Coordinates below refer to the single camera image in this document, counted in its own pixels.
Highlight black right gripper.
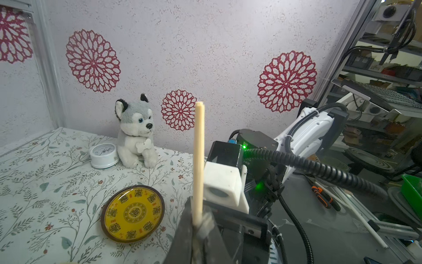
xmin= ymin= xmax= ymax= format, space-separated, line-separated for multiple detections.
xmin=204 ymin=178 xmax=287 ymax=264

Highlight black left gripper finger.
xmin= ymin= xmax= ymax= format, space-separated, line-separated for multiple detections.
xmin=171 ymin=199 xmax=231 ymax=264

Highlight disposable chopsticks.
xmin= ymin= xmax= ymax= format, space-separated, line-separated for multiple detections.
xmin=191 ymin=102 xmax=205 ymax=228

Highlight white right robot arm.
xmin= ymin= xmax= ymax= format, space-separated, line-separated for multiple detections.
xmin=204 ymin=103 xmax=387 ymax=264

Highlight yellow patterned plate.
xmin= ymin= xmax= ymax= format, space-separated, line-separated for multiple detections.
xmin=100 ymin=185 xmax=165 ymax=243

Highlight grey husky plush dog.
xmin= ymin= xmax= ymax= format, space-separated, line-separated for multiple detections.
xmin=115 ymin=93 xmax=158 ymax=168

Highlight small white round timer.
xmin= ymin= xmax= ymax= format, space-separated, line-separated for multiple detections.
xmin=89 ymin=143 xmax=119 ymax=169

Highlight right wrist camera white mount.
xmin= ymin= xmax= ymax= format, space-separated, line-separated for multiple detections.
xmin=204 ymin=141 xmax=249 ymax=214

